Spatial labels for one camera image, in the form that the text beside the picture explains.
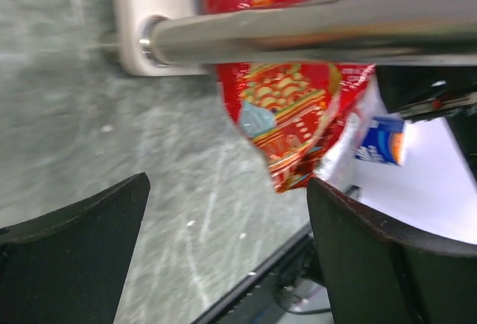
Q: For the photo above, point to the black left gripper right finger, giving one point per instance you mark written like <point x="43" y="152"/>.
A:
<point x="377" y="269"/>

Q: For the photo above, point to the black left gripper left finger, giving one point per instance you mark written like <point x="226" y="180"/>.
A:
<point x="70" y="265"/>

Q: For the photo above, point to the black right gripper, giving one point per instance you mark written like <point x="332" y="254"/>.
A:
<point x="423" y="93"/>

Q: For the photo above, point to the red candy bag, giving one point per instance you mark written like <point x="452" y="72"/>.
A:
<point x="290" y="112"/>

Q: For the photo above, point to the white two-tier shelf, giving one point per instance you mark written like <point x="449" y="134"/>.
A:
<point x="160" y="38"/>

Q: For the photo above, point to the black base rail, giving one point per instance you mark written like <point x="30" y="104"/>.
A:
<point x="287" y="283"/>

